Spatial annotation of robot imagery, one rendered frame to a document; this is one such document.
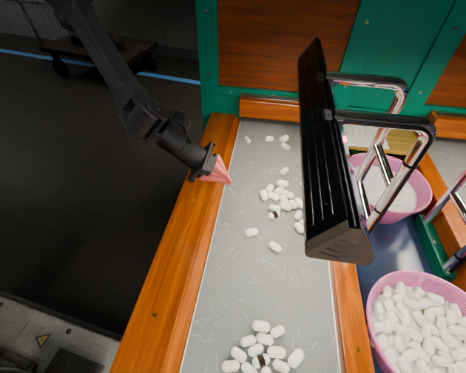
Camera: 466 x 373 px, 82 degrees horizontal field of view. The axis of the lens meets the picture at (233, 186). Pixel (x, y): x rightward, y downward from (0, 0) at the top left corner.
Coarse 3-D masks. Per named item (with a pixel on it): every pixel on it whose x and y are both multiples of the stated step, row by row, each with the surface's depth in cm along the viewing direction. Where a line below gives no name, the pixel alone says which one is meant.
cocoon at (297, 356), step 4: (292, 352) 52; (296, 352) 51; (300, 352) 51; (292, 356) 51; (296, 356) 51; (300, 356) 51; (288, 360) 51; (292, 360) 50; (296, 360) 50; (300, 360) 50; (288, 364) 51; (292, 364) 50; (296, 364) 50
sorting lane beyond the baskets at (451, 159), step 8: (440, 144) 102; (448, 144) 102; (456, 144) 102; (464, 144) 103; (432, 152) 99; (440, 152) 99; (448, 152) 99; (456, 152) 99; (464, 152) 99; (432, 160) 96; (440, 160) 96; (448, 160) 96; (456, 160) 96; (464, 160) 96; (440, 168) 93; (448, 168) 93; (456, 168) 93; (464, 168) 93; (448, 176) 90; (456, 176) 90; (448, 184) 87; (464, 192) 85; (464, 200) 82
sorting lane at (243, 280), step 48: (240, 144) 99; (288, 144) 100; (240, 192) 82; (240, 240) 71; (288, 240) 71; (240, 288) 62; (288, 288) 62; (192, 336) 55; (240, 336) 55; (288, 336) 55; (336, 336) 55
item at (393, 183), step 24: (336, 72) 54; (360, 120) 43; (384, 120) 43; (408, 120) 42; (432, 144) 45; (360, 168) 69; (384, 168) 57; (408, 168) 48; (360, 192) 69; (384, 192) 55
